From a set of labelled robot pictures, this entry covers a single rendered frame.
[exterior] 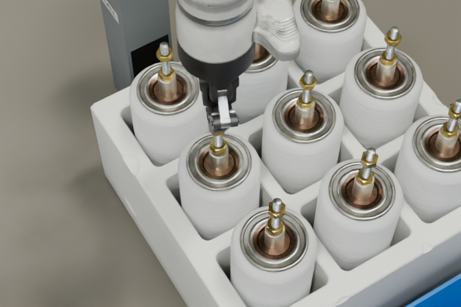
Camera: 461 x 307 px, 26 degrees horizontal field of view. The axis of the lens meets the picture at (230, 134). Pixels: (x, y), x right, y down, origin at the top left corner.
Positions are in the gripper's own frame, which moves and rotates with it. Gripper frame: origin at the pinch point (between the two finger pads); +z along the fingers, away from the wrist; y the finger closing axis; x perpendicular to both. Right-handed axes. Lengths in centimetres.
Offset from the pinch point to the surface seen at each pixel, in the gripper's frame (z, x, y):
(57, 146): 35.4, -21.0, -20.8
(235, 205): 12.8, 1.3, 4.5
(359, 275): 17.4, 14.5, 13.2
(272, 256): 10.2, 4.1, 12.6
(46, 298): 35.5, -23.8, 2.6
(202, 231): 19.3, -2.6, 3.9
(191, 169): 10.1, -3.2, 0.6
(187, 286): 27.3, -5.1, 7.3
